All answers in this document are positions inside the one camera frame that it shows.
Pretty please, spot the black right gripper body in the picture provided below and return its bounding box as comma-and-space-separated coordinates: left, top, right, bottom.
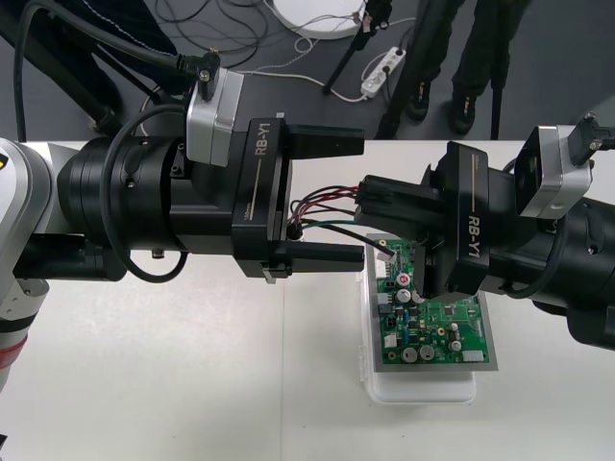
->
411, 141, 554, 303

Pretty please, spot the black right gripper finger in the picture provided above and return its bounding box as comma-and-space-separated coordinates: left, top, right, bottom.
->
355, 204, 436, 231
383, 176, 446, 207

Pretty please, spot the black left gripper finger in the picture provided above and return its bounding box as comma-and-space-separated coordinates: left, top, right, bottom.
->
287, 123, 366, 162
287, 240, 366, 277

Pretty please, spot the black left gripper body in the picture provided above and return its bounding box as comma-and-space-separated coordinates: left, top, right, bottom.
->
167, 117, 294, 285

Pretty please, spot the cable bundle with metal plug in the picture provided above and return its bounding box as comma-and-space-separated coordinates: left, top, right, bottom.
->
286, 176, 401, 264

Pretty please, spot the white power strip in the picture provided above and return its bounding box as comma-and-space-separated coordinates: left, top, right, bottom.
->
360, 46, 408, 100

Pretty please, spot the white round base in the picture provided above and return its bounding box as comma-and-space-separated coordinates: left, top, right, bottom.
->
271, 0, 370, 40

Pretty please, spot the white floor cable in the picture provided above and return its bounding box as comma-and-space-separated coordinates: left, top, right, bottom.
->
141, 70, 366, 140

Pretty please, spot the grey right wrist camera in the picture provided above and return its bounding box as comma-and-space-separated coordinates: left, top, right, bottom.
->
513, 125, 595, 220

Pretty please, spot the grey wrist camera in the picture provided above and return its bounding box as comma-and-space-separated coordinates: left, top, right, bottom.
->
184, 69, 244, 168
513, 125, 595, 220

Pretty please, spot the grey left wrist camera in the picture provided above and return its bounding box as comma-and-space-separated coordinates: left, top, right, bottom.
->
184, 69, 244, 168

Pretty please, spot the thin white cord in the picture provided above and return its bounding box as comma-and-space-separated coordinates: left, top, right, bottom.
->
239, 36, 316, 76

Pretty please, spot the green circuit board grey frame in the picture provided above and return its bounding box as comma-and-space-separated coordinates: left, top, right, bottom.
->
364, 232, 501, 375

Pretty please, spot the tangle of black floor cables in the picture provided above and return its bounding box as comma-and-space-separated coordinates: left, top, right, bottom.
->
172, 0, 281, 73

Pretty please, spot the black left camera cable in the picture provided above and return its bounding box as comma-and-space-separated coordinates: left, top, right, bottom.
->
12, 0, 225, 284

